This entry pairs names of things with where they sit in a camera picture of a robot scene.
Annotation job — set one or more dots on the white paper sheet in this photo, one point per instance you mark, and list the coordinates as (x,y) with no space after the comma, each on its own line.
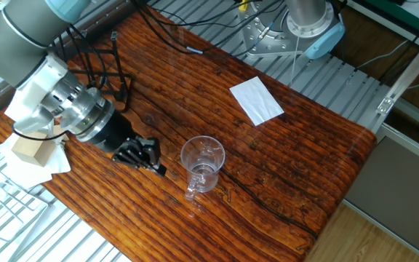
(257,102)

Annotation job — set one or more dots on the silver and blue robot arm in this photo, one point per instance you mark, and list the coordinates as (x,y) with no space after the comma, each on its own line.
(16,40)

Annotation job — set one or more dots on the white wrist sensor mount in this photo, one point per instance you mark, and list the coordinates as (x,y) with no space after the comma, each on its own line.
(31,98)

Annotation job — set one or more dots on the white crumpled cloth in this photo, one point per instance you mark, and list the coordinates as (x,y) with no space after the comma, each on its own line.
(27,174)

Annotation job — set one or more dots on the black metal cup rack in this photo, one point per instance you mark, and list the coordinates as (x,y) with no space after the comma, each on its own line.
(116,54)

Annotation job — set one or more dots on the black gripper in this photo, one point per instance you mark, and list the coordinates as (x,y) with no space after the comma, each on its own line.
(116,132)

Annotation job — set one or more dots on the aluminium frame bar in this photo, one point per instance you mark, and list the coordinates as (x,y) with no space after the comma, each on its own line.
(413,65)

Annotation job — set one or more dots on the thin white rod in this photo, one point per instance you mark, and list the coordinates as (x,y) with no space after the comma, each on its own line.
(294,58)

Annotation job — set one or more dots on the green board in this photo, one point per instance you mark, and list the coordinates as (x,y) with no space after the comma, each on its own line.
(380,6)

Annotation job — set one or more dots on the large wooden block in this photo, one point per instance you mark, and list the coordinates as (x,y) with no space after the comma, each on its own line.
(33,151)

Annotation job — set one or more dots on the grey flat board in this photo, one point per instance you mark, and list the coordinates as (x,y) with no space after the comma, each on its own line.
(395,189)

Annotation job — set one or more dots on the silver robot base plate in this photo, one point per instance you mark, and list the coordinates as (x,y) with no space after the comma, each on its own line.
(267,43)

